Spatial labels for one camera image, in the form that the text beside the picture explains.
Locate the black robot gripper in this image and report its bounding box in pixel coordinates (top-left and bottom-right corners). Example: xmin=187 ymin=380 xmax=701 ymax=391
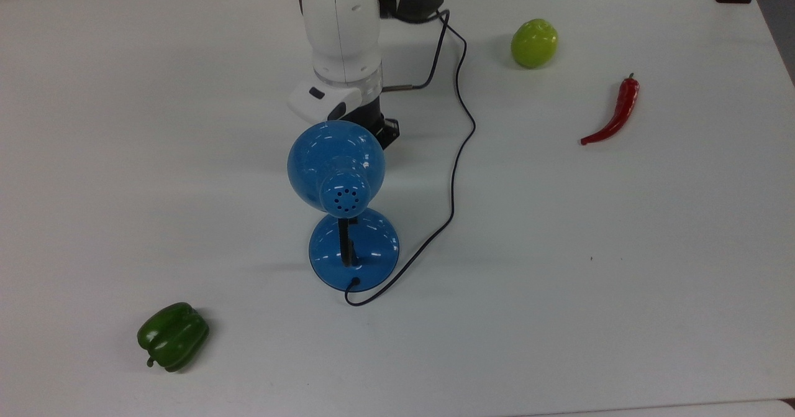
xmin=357 ymin=88 xmax=401 ymax=150

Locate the blue desk lamp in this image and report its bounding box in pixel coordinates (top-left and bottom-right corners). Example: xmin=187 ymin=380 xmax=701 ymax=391
xmin=286 ymin=120 xmax=400 ymax=292

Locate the green apple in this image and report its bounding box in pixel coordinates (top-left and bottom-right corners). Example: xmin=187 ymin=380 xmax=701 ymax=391
xmin=511 ymin=19 xmax=559 ymax=69

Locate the red chili pepper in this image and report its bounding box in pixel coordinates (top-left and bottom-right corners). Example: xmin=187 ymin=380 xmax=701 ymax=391
xmin=580 ymin=73 xmax=640 ymax=146

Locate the green bell pepper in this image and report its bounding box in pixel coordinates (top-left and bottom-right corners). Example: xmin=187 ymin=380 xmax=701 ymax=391
xmin=137 ymin=302 xmax=210 ymax=373

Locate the grey robot arm cable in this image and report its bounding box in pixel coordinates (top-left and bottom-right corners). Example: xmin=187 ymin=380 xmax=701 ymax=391
xmin=381 ymin=9 xmax=451 ymax=91

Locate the black lamp power cable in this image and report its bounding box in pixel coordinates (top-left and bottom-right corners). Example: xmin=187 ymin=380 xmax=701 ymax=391
xmin=345 ymin=21 xmax=478 ymax=308

